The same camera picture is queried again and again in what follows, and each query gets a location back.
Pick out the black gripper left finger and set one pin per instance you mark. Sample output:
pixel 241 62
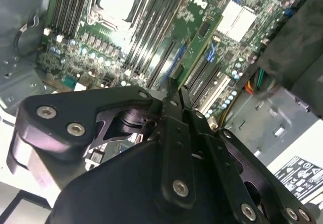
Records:
pixel 58 143

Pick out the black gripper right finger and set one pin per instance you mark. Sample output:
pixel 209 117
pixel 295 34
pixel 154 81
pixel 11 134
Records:
pixel 227 163

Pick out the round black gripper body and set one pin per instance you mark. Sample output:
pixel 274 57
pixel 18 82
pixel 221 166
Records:
pixel 116 196

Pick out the green RAM stick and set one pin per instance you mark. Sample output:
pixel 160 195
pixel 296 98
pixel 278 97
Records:
pixel 199 45

